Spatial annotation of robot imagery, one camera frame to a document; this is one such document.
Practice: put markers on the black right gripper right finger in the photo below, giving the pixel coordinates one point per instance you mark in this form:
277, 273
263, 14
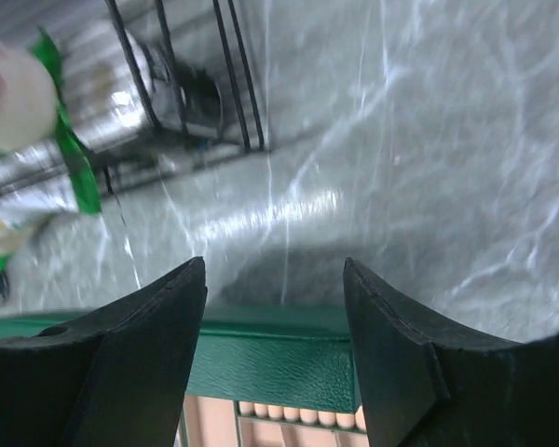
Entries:
426, 380

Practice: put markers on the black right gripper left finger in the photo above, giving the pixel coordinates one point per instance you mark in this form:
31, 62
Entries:
115, 376

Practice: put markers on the green jewelry box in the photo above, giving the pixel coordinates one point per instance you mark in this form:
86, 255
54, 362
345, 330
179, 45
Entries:
287, 356

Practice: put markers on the green jewelry tray insert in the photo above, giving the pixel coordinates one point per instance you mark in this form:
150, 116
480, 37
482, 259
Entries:
217, 422

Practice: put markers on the green white snack bag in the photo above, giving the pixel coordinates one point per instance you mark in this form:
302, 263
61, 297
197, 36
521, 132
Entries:
47, 178

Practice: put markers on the dark tin can with lid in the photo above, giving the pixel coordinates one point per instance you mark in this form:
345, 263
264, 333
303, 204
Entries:
103, 101

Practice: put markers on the black wire shelf rack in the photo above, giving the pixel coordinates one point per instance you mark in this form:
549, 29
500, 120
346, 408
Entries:
203, 34

